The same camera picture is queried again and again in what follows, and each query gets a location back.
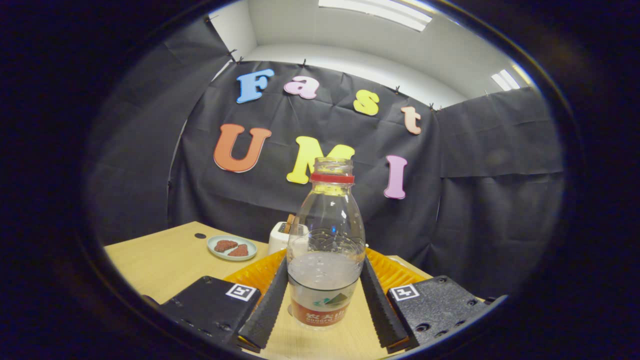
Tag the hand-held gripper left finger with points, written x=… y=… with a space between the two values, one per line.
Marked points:
x=267 y=310

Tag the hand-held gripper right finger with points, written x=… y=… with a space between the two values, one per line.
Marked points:
x=380 y=310

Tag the clear plastic juice bottle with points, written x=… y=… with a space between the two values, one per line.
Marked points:
x=325 y=280

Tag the brown food piece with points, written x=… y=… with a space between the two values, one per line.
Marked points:
x=240 y=251
x=225 y=245

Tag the white toaster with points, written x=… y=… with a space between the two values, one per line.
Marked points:
x=277 y=240

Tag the pale green plate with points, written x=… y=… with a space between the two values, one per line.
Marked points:
x=220 y=256

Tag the brown toast slice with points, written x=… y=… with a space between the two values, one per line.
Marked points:
x=290 y=223

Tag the black backdrop cloth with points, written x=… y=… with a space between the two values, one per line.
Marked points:
x=250 y=200

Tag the wooden table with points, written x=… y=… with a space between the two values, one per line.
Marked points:
x=165 y=265

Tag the small ceiling light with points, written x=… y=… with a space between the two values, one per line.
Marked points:
x=505 y=80

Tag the long ceiling light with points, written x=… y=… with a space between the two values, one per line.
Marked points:
x=380 y=12

